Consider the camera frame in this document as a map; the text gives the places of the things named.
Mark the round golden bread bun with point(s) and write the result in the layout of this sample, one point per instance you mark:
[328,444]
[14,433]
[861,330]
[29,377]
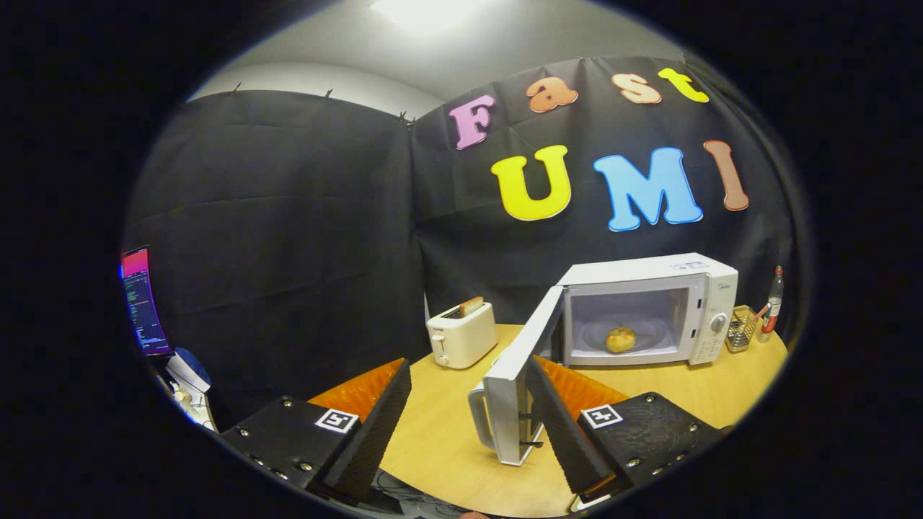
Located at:
[620,340]

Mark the computer monitor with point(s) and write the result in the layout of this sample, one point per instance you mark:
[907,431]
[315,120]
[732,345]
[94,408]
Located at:
[144,303]

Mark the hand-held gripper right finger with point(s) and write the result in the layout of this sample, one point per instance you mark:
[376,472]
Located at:
[562,432]

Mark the black backdrop cloth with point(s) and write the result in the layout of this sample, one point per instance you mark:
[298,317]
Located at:
[288,252]

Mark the white and blue object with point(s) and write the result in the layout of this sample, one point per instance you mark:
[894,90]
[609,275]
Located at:
[189,371]

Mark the cream white toaster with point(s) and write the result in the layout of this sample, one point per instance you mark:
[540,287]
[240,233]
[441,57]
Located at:
[465,339]

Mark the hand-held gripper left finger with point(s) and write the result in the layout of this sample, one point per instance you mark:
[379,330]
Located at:
[375,425]

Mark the toast slice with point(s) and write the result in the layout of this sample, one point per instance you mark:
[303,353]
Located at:
[472,306]

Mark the white microwave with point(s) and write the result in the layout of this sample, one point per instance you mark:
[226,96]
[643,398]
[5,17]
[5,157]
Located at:
[649,277]

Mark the pink striped straw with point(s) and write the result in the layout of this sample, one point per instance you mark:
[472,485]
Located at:
[759,312]

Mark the clear bottle with red label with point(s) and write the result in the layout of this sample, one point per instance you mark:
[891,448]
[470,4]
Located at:
[773,306]

